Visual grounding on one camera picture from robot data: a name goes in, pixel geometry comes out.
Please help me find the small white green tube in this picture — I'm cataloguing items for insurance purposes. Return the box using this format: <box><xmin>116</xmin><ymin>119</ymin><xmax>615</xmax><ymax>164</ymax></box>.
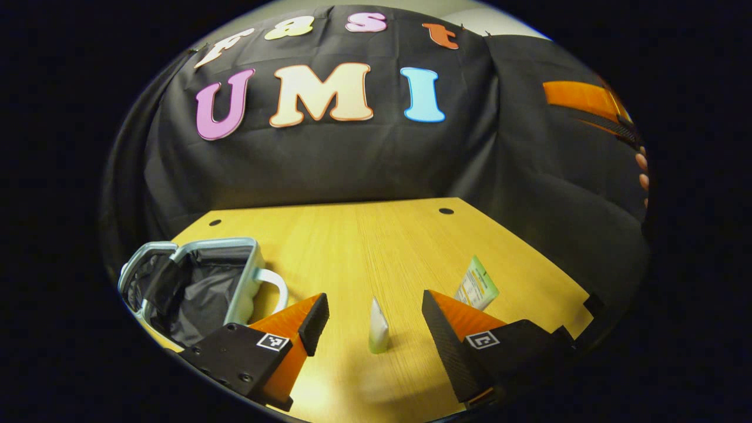
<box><xmin>368</xmin><ymin>296</ymin><xmax>390</xmax><ymax>355</ymax></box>

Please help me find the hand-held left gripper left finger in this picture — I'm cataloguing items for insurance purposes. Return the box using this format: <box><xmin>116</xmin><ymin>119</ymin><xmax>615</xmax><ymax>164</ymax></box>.
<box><xmin>178</xmin><ymin>292</ymin><xmax>330</xmax><ymax>412</ymax></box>

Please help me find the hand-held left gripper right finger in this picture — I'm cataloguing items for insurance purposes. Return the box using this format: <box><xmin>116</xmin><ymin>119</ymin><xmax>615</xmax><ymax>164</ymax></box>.
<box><xmin>421</xmin><ymin>288</ymin><xmax>582</xmax><ymax>409</ymax></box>

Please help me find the black backdrop cloth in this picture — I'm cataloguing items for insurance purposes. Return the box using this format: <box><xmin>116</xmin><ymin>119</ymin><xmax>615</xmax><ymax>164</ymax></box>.
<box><xmin>100</xmin><ymin>5</ymin><xmax>653</xmax><ymax>330</ymax></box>

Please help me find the large green white tube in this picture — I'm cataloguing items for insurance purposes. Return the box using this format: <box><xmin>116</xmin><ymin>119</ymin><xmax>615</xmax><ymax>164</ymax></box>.
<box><xmin>453</xmin><ymin>254</ymin><xmax>501</xmax><ymax>312</ymax></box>

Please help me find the light blue suitcase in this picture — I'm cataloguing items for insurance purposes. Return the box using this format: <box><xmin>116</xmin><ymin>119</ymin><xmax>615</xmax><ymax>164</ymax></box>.
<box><xmin>117</xmin><ymin>237</ymin><xmax>290</xmax><ymax>351</ymax></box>

